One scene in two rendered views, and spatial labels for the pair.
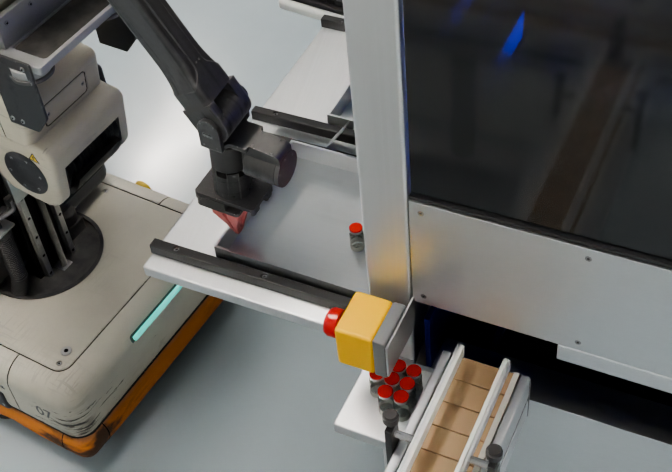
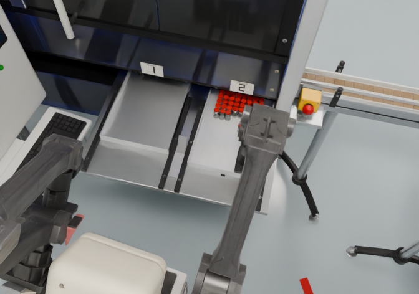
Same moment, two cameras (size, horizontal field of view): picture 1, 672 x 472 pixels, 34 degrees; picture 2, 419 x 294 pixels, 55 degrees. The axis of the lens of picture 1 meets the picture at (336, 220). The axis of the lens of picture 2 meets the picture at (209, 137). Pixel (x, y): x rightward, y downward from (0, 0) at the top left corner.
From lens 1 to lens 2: 1.70 m
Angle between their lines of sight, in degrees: 60
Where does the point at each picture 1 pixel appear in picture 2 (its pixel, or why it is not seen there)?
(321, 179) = (202, 151)
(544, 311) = not seen: hidden behind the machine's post
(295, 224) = (231, 156)
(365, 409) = (313, 118)
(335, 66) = (120, 159)
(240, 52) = not seen: outside the picture
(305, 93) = (141, 169)
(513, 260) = not seen: hidden behind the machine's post
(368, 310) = (309, 93)
